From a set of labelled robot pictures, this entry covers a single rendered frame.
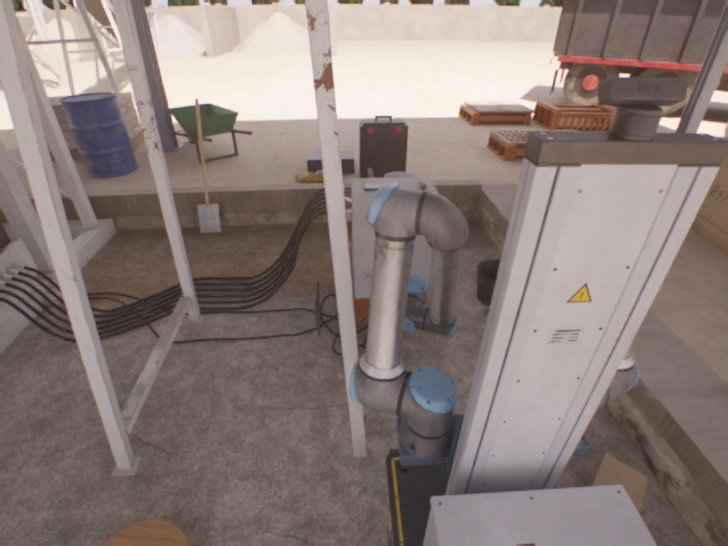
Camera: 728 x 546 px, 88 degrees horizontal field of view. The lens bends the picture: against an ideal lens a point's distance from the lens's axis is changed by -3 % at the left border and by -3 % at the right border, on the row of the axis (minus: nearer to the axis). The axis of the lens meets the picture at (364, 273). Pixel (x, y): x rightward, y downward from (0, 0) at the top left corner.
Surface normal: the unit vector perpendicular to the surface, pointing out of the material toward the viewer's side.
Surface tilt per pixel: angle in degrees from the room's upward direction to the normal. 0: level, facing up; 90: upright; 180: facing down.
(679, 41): 90
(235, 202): 90
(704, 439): 0
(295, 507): 0
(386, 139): 90
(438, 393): 5
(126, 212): 90
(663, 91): 62
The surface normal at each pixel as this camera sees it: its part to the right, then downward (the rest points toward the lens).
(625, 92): 0.04, 0.09
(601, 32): -0.48, 0.48
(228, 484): 0.00, -0.83
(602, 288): 0.04, 0.56
